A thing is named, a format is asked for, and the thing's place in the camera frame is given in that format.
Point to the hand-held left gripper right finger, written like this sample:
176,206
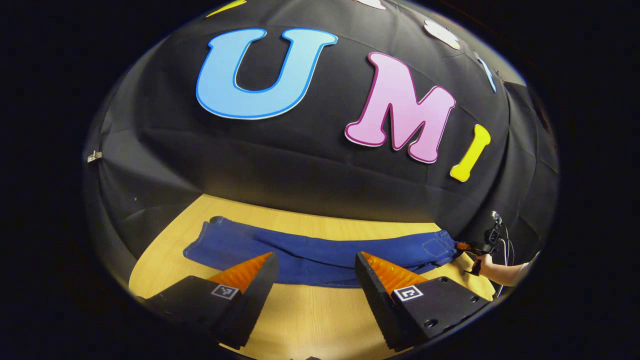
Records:
377,300

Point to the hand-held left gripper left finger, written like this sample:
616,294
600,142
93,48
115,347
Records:
257,295

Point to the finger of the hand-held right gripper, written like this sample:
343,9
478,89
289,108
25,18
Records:
464,246

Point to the blue denim jeans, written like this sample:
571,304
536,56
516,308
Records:
310,255

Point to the black backdrop cloth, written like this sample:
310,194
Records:
300,160

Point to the silver metal clip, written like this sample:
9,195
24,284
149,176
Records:
94,156

